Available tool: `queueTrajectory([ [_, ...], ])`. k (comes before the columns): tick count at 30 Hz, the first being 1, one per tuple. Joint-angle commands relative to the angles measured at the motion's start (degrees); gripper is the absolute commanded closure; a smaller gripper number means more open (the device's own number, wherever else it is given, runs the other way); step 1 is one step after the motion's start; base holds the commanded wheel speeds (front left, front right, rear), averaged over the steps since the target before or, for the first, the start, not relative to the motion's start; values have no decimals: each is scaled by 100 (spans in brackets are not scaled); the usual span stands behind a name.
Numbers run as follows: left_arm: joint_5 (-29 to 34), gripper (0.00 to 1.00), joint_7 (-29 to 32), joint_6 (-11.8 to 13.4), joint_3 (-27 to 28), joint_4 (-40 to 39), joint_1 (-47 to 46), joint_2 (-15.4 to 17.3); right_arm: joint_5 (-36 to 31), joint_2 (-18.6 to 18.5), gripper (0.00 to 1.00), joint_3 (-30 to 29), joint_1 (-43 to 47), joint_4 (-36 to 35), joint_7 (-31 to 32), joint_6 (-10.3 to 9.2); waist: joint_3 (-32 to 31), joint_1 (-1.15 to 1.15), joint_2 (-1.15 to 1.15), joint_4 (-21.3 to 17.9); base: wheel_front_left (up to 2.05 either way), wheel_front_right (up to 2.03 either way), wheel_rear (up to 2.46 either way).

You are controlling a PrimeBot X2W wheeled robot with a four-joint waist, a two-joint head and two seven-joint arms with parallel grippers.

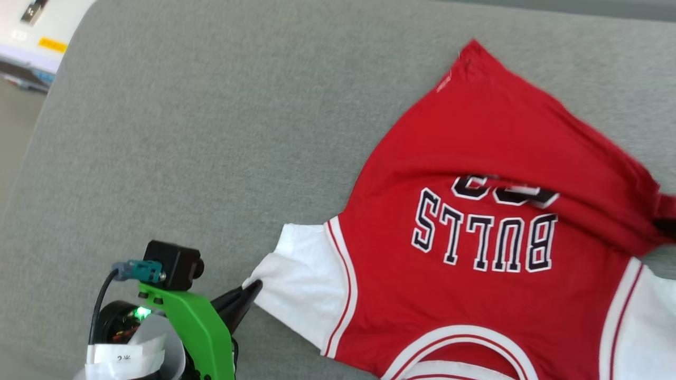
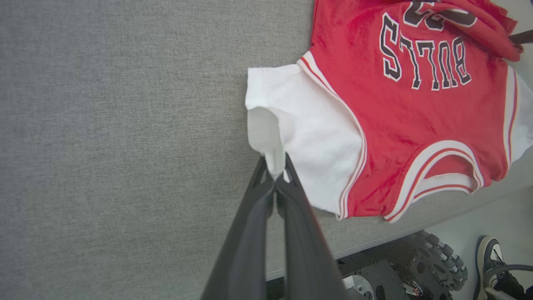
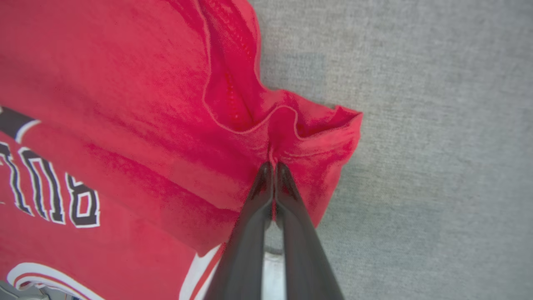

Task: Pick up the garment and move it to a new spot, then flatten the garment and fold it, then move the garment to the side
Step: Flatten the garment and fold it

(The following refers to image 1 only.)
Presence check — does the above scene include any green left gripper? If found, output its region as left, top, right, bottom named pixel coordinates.
left=98, top=279, right=264, bottom=380

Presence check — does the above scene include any red white basketball jersey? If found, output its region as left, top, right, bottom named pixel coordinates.
left=248, top=39, right=676, bottom=380

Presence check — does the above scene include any white box appliance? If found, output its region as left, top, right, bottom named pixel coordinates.
left=0, top=0, right=99, bottom=75

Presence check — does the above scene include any teal left camera connector cable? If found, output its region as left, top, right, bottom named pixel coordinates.
left=87, top=259, right=165, bottom=346

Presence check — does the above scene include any black strap appliance handle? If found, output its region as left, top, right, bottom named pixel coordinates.
left=20, top=0, right=49, bottom=25

